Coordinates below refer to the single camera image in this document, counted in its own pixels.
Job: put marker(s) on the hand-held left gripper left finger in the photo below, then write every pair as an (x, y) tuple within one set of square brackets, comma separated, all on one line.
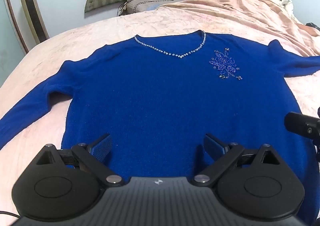
[(101, 148)]

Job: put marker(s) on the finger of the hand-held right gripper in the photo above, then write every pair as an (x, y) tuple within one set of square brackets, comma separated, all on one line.
[(302, 124)]

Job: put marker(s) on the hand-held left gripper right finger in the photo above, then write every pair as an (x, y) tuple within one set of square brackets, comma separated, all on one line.
[(213, 145)]

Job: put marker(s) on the blue beaded sweater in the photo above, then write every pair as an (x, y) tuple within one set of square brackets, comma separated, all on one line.
[(155, 91)]

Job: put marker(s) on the dark patterned cloth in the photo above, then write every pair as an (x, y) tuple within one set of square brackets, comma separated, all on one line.
[(313, 26)]

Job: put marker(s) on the orange blanket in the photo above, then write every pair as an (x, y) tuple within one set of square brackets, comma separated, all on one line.
[(237, 8)]

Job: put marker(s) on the brown patterned pillow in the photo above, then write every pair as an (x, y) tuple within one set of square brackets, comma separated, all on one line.
[(140, 5)]

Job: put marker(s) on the gold tower air conditioner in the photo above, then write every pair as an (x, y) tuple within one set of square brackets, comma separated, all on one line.
[(32, 13)]

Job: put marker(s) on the brown wooden door frame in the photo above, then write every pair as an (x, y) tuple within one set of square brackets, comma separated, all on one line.
[(23, 46)]

